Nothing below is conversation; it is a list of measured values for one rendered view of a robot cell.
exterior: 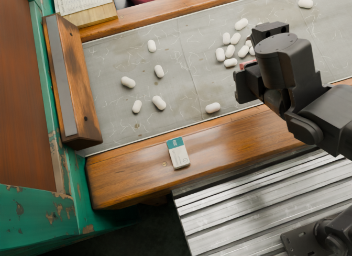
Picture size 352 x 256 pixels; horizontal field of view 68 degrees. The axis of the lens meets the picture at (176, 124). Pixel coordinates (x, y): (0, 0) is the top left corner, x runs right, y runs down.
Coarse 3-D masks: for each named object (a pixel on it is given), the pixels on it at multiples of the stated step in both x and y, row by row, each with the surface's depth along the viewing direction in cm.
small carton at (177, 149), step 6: (174, 138) 55; (180, 138) 55; (168, 144) 54; (174, 144) 54; (180, 144) 54; (174, 150) 54; (180, 150) 54; (174, 156) 53; (180, 156) 53; (186, 156) 53; (174, 162) 53; (180, 162) 53; (186, 162) 53; (174, 168) 53
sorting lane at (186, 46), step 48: (240, 0) 71; (288, 0) 70; (336, 0) 70; (96, 48) 68; (144, 48) 67; (192, 48) 67; (240, 48) 66; (336, 48) 65; (96, 96) 63; (144, 96) 63; (192, 96) 62
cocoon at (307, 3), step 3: (300, 0) 68; (303, 0) 68; (306, 0) 68; (309, 0) 68; (300, 3) 68; (303, 3) 68; (306, 3) 68; (309, 3) 67; (312, 3) 68; (300, 6) 69; (303, 6) 68; (306, 6) 68; (309, 6) 68
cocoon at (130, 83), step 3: (123, 78) 62; (126, 78) 62; (123, 81) 62; (126, 81) 62; (129, 81) 62; (132, 81) 62; (123, 84) 63; (126, 84) 62; (129, 84) 62; (132, 84) 62; (129, 87) 63; (132, 87) 63
